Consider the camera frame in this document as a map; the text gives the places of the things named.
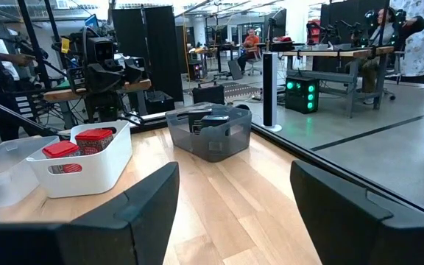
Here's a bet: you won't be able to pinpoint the black table edge rail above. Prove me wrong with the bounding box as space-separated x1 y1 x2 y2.
250 123 424 223

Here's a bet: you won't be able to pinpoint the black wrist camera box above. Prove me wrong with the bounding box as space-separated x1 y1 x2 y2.
85 36 116 66

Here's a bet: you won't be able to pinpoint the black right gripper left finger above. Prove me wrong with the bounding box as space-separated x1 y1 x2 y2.
0 160 180 265

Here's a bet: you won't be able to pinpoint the black diagonal frame bar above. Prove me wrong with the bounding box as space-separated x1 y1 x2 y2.
0 92 62 140

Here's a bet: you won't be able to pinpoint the black floor case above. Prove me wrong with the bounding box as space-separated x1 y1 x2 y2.
144 90 176 115

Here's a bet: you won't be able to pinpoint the person's hand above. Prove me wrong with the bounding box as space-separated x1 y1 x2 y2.
13 53 37 68

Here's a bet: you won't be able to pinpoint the black monitor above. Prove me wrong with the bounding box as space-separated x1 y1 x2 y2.
268 8 288 40

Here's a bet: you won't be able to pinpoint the blue screen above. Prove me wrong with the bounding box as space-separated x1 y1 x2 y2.
83 13 99 31

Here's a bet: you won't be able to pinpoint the red chair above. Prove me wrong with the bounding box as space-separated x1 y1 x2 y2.
305 20 322 46

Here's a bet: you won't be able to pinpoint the black frame post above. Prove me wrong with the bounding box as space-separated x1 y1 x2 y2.
16 0 53 89

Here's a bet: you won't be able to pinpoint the black drawer cabinet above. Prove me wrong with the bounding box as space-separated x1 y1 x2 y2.
12 91 37 123

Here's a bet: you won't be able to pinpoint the large cardboard box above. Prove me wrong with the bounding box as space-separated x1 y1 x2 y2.
26 120 134 199

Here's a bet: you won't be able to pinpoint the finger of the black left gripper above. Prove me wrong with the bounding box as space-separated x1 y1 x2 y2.
123 57 149 84

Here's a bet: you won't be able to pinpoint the red-lid spice jar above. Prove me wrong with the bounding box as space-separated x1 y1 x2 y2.
74 128 115 156
41 140 83 174

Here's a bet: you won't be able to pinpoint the wood-top workbench, grey legs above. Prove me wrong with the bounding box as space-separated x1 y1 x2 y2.
280 45 395 119

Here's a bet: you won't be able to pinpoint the black equipment case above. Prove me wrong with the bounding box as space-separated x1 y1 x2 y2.
191 84 226 106

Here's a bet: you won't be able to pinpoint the striped floor mat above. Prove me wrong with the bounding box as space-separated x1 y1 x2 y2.
225 82 263 99

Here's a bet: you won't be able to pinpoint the frosted plastic storage bin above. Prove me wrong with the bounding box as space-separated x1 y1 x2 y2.
0 135 61 209

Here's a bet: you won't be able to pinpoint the white and black tower fan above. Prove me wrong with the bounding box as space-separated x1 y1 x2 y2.
261 51 283 133

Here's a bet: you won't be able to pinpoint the grey translucent storage bin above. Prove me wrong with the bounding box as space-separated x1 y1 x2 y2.
165 102 253 163

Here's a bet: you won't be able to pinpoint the wooden workbench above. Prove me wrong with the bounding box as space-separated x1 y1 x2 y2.
43 78 152 104

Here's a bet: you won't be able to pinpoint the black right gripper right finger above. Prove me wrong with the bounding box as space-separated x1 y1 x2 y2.
289 159 424 265

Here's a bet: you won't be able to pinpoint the computer with green lights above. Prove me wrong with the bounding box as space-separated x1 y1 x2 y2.
284 75 320 115

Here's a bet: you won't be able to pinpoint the black partition panel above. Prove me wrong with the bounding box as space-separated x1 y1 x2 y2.
111 4 184 102

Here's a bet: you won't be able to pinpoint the patterned curtain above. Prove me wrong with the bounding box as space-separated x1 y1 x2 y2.
389 0 424 78

